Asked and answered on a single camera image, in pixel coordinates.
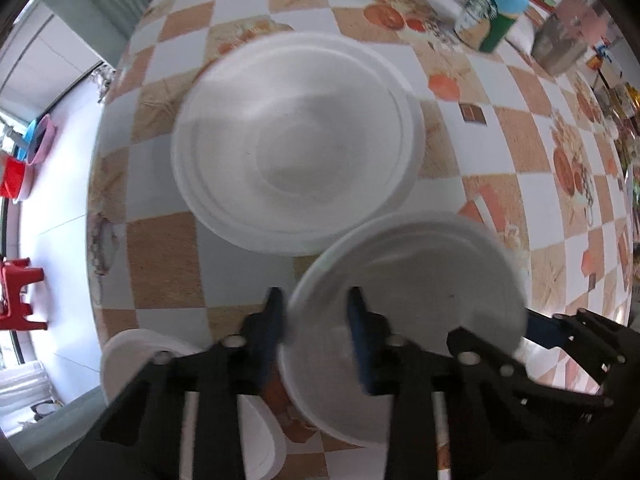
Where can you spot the white foam bowl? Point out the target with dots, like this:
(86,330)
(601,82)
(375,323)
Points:
(295,155)

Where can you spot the red plastic bucket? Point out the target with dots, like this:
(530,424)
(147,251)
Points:
(12,175)

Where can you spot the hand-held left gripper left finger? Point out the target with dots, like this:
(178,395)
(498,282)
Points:
(273,322)

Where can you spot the green and blue paper cup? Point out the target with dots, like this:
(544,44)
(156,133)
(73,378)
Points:
(492,7)

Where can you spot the blue plastic basin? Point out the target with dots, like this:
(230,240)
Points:
(30,135)

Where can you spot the large white foam plate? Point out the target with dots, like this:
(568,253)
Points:
(400,180)

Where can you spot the pink plastic bag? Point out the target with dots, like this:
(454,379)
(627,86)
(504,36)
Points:
(585,15)

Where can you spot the red plastic stool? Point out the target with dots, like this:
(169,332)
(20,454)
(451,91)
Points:
(17,292)

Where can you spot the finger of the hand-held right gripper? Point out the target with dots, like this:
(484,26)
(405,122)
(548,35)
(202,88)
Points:
(565,400)
(542,332)

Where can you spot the metal cup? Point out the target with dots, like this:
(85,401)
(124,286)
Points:
(557,50)

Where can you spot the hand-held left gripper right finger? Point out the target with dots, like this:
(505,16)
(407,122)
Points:
(358,342)

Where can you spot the pink plastic basin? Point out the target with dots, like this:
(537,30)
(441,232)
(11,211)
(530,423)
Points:
(45,140)

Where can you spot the crumpled cloth rag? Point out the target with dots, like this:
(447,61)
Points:
(104,82)

